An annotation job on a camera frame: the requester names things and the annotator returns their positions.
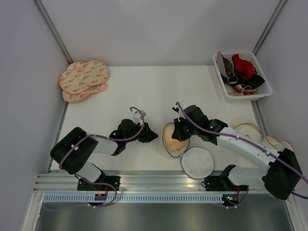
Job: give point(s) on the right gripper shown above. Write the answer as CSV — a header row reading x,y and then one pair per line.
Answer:
x,y
178,134

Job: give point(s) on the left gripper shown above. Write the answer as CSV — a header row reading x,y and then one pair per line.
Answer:
x,y
147,134

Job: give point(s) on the white mesh laundry bag blue zipper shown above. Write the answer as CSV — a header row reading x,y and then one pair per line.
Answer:
x,y
196,162

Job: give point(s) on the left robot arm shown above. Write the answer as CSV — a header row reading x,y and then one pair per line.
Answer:
x,y
73,151

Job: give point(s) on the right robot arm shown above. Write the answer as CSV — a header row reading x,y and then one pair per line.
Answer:
x,y
277,171

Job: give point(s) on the beige grey bra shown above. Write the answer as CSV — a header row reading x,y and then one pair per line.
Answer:
x,y
225,66

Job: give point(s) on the floral laundry bag bottom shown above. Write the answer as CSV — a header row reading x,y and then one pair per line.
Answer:
x,y
74,98

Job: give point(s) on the floral laundry bag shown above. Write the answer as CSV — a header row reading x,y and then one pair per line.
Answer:
x,y
74,98
80,76

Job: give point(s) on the red bra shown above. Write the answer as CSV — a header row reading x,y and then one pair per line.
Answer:
x,y
243,68

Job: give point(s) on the black bra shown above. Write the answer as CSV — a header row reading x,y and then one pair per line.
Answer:
x,y
253,83

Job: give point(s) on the floral laundry bag top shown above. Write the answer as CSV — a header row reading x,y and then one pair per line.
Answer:
x,y
80,76

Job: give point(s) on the cream laundry bag right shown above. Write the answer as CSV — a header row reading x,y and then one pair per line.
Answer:
x,y
269,141

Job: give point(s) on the white plastic basket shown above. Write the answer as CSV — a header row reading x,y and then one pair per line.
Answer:
x,y
263,91

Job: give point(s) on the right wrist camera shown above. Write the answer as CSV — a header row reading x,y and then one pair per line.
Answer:
x,y
178,107

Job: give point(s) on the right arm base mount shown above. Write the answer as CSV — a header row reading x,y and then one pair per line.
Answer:
x,y
220,184

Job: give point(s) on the white slotted cable duct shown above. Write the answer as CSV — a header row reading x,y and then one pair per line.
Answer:
x,y
216,198

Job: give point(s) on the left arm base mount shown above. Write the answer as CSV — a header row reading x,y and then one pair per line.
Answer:
x,y
104,183

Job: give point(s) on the aluminium mounting rail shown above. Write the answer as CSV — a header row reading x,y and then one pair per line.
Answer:
x,y
130,182

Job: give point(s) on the right aluminium frame post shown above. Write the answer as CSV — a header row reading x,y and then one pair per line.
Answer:
x,y
269,26

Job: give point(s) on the aluminium frame post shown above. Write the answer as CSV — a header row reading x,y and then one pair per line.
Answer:
x,y
269,26
52,28

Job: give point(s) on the left aluminium frame post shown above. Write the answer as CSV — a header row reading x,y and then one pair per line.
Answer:
x,y
52,28

